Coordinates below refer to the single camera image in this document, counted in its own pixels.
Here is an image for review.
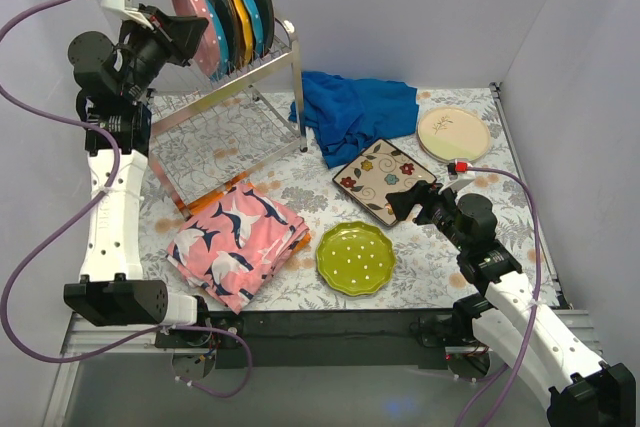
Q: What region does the pink polka dot plate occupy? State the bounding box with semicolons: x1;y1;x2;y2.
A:
171;0;221;77

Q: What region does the square floral plate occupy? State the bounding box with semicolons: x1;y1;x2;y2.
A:
333;139;436;227

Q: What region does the green polka dot plate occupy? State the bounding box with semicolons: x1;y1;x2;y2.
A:
316;221;396;297

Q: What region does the cream round plate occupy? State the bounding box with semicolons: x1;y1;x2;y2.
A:
416;106;491;162

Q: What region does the blue polka dot plate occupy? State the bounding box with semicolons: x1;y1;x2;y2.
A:
198;0;230;81

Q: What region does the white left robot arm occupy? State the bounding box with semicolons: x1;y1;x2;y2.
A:
63;6;213;347

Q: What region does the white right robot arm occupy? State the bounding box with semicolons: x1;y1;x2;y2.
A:
386;181;636;426

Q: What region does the steel dish rack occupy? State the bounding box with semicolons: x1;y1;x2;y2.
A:
149;14;308;217

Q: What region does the yellow plate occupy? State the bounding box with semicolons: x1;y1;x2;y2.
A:
231;0;254;68

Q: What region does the floral tablecloth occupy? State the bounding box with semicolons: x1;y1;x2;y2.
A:
97;86;564;312

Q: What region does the blue cloth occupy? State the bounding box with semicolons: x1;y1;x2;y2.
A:
302;71;419;169

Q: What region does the pink patterned cloth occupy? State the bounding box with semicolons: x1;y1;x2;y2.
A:
166;183;310;314

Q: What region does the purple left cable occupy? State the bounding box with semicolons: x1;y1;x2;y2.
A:
0;0;254;398

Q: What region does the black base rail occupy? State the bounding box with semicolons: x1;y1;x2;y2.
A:
155;308;491;377

